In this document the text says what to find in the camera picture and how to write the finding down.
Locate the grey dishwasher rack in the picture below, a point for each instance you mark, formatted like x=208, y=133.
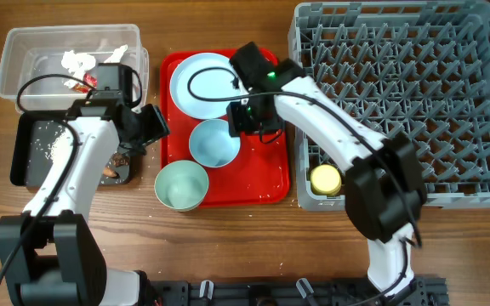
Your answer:
x=418, y=68

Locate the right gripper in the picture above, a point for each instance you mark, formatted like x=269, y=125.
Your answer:
x=238, y=123

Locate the mint green bowl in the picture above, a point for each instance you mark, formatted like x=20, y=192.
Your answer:
x=181, y=185

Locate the red serving tray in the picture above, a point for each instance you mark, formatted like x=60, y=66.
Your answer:
x=260, y=173

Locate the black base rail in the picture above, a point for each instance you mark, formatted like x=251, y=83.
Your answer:
x=423, y=291

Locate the clear plastic bin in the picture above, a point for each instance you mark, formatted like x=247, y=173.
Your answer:
x=36, y=51

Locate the light blue bowl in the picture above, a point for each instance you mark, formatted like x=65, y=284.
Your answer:
x=211, y=145

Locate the black waste tray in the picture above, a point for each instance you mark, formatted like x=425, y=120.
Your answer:
x=29, y=169

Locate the brown carrot stick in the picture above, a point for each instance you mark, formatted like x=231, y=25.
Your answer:
x=110, y=173

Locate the red snack wrapper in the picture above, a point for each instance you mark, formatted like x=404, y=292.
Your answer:
x=86, y=85

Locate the light blue plate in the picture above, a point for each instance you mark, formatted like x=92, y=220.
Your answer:
x=218, y=82

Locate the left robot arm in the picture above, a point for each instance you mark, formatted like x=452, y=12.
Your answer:
x=49, y=255

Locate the white napkin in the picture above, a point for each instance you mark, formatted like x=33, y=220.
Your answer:
x=80, y=65

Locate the brown food scrap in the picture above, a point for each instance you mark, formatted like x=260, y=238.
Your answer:
x=119, y=160

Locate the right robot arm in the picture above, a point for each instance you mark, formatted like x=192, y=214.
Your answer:
x=384, y=188

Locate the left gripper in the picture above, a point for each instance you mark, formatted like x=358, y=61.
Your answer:
x=159, y=128

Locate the yellow plastic cup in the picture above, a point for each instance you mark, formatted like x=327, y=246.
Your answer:
x=325, y=180

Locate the white rice pile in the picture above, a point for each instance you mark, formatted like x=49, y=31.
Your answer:
x=53, y=142

